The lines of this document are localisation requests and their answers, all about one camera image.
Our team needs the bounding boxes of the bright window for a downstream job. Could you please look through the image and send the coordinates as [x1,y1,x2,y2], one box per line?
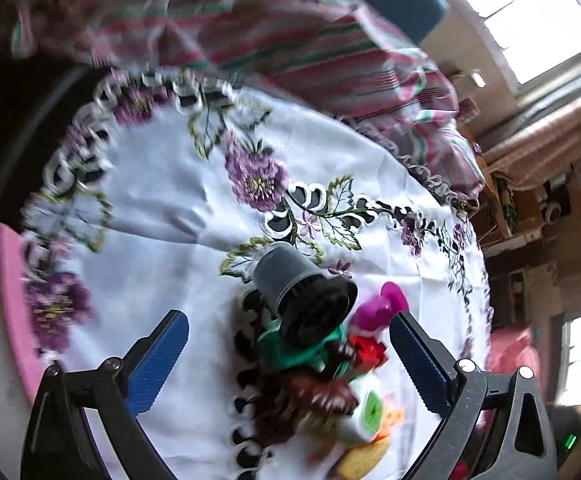
[445,0,581,86]

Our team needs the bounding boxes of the grey black plastic cup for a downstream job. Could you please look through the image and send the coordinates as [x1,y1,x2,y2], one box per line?
[251,241,359,347]

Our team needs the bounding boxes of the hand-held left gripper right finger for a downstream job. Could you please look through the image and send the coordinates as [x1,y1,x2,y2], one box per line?
[389,311,559,480]

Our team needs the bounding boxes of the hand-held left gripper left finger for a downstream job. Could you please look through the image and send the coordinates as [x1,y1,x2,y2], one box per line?
[20,310,191,480]

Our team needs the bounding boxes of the purple plastic spool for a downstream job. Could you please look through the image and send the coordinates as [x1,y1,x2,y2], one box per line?
[353,281,410,336]

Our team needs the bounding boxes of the wooden bedside shelf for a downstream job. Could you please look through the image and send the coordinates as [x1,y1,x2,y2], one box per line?
[475,150,546,241]

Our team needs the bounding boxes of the red toy block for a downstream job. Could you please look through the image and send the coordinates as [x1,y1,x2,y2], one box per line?
[348,332,389,368]

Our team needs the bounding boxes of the orange toy block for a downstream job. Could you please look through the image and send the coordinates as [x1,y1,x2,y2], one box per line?
[381,407,406,441]

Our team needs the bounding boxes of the yellow wooden egg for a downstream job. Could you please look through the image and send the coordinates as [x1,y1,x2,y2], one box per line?
[333,437,391,480]

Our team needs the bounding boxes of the green plastic spool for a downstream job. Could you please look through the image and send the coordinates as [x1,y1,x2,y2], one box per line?
[263,310,356,376]

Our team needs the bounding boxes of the brown toy gear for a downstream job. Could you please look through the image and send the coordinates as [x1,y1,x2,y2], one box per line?
[253,360,359,446]

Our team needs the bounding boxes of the pink cloth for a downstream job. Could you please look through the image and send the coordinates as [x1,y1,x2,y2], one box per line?
[485,322,541,376]

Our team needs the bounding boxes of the pink green striped blanket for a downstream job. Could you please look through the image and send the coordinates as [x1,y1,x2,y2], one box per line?
[0,0,486,201]

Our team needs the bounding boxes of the small boxes on windowsill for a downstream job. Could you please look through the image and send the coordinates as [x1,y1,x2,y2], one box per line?
[458,70,486,121]

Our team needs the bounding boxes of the white floral embroidered tablecloth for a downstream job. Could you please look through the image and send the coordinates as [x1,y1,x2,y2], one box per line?
[20,67,494,480]

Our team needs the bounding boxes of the white green toy cube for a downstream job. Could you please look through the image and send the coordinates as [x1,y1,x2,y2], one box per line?
[338,375,386,446]

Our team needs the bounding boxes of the pink patterned curtain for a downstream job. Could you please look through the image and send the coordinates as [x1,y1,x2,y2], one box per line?
[485,95,581,186]

